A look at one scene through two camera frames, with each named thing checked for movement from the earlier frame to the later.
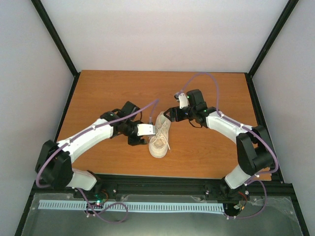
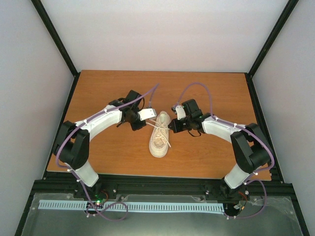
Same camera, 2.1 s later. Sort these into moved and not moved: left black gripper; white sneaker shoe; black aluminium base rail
Moved: left black gripper
Not moved: black aluminium base rail; white sneaker shoe
